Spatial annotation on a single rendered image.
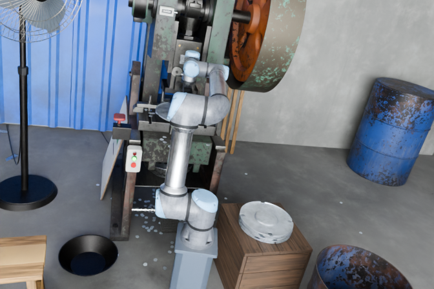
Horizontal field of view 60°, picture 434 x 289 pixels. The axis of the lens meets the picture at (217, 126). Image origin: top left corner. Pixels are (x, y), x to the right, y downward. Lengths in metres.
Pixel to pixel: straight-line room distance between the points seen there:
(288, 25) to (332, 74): 2.10
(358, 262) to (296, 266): 0.31
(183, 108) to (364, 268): 1.18
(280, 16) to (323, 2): 1.86
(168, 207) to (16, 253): 0.67
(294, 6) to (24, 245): 1.61
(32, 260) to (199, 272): 0.69
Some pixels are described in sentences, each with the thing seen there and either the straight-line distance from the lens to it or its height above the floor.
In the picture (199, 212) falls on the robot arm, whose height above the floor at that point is 0.63.
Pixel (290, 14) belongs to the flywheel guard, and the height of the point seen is 1.42.
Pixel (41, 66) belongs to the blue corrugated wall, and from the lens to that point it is 3.44.
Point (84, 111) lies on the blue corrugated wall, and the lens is 3.52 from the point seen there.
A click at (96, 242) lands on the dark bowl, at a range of 2.32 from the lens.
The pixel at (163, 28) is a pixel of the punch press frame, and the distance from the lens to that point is 2.03.
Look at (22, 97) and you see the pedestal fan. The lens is 2.45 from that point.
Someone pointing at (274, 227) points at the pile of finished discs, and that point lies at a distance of 2.05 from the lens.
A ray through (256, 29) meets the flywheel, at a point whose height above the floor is 1.29.
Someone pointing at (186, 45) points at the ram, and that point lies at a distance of 2.10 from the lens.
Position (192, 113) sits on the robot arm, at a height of 1.03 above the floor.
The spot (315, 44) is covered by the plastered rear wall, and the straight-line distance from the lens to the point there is 3.75.
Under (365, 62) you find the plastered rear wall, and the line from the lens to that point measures 4.07.
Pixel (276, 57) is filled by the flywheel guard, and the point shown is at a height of 1.21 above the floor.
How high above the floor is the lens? 1.57
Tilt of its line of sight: 23 degrees down
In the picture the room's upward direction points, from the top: 12 degrees clockwise
